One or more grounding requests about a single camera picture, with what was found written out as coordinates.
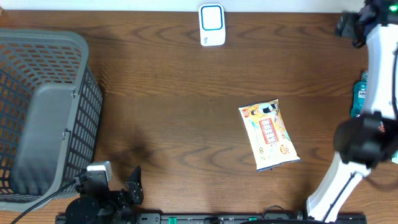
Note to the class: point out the blue mouthwash bottle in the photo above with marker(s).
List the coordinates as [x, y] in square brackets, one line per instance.
[359, 94]

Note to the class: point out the white barcode scanner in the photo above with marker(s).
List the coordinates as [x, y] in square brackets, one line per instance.
[212, 25]

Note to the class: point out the cream snack bag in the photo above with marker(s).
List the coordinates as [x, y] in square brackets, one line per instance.
[270, 142]

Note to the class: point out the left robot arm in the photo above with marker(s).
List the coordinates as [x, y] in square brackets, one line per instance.
[97, 203]

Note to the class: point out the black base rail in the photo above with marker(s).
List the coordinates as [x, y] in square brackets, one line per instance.
[156, 218]

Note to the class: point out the grey plastic shopping basket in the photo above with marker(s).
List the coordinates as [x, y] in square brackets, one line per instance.
[51, 108]

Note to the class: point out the light blue wipes packet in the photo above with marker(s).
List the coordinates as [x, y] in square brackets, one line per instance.
[394, 158]

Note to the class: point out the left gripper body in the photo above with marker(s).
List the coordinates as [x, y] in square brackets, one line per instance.
[120, 200]

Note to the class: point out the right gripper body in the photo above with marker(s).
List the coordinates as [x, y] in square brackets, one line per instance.
[349, 22]

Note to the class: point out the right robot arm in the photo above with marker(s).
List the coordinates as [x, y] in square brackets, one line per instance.
[361, 143]

